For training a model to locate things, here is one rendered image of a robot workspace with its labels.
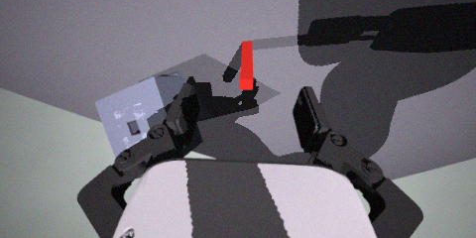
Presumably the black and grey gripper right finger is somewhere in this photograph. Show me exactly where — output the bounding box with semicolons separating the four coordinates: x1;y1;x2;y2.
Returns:
293;86;423;238

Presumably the red rectangular peg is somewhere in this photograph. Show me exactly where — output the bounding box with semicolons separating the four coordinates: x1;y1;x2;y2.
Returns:
240;42;253;90

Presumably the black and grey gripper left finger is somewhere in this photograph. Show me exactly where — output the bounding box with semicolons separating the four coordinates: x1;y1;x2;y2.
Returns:
77;83;200;238

